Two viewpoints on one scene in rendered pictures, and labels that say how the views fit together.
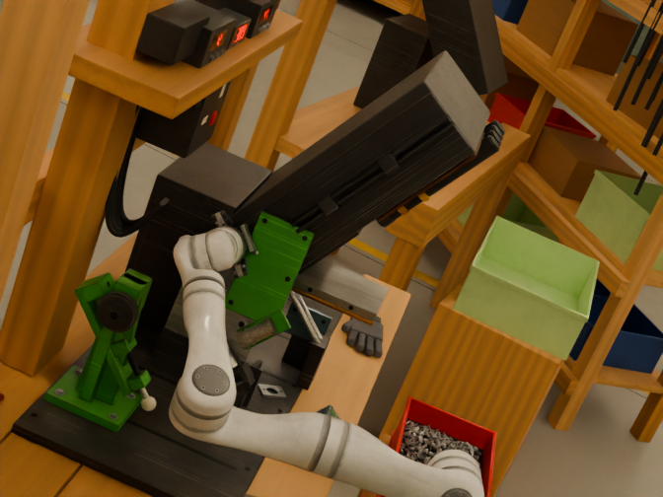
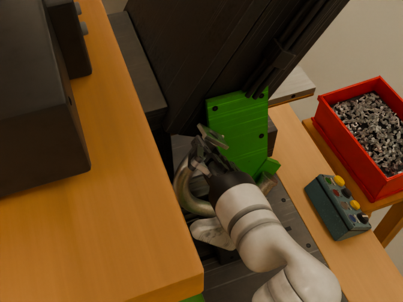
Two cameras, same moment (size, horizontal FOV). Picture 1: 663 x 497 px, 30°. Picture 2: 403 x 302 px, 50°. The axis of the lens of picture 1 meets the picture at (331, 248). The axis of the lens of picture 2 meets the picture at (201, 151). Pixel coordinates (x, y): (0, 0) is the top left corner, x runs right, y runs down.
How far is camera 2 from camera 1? 1.92 m
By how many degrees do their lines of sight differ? 37
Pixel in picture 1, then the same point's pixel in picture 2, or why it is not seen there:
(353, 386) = (283, 118)
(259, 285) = (239, 156)
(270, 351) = not seen: hidden behind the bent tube
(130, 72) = (41, 287)
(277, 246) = (238, 118)
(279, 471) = (351, 273)
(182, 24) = (42, 84)
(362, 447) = not seen: outside the picture
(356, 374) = not seen: hidden behind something
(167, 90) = (156, 264)
